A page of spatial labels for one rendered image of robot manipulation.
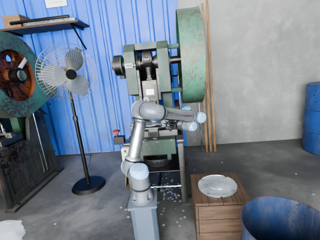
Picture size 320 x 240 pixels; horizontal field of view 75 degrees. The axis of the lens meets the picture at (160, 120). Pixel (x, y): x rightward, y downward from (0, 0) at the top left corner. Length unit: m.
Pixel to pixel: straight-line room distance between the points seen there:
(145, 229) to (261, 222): 0.72
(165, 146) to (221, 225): 0.76
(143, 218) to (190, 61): 1.12
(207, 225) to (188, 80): 1.06
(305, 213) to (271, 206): 0.17
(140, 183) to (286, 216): 0.89
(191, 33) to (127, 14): 1.74
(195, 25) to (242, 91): 1.86
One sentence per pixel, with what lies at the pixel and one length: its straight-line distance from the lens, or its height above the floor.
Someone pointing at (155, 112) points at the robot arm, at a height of 1.01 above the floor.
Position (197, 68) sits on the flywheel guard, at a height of 1.24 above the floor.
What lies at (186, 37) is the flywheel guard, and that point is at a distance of 1.63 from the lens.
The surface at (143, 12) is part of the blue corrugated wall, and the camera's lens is 3.22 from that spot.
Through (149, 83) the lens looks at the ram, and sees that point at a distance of 1.93.
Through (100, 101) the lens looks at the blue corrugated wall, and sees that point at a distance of 3.35.
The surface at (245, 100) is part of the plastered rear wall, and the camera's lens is 3.38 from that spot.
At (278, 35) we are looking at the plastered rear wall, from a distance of 3.50.
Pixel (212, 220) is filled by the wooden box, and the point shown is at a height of 0.22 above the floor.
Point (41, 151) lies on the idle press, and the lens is 3.05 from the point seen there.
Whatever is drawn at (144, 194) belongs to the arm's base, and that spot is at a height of 0.52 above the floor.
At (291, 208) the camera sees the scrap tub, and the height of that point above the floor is 0.42.
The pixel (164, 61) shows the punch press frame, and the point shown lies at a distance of 1.87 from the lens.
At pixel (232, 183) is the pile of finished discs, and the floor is 0.36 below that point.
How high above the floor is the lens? 1.28
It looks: 14 degrees down
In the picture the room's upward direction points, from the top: 6 degrees counter-clockwise
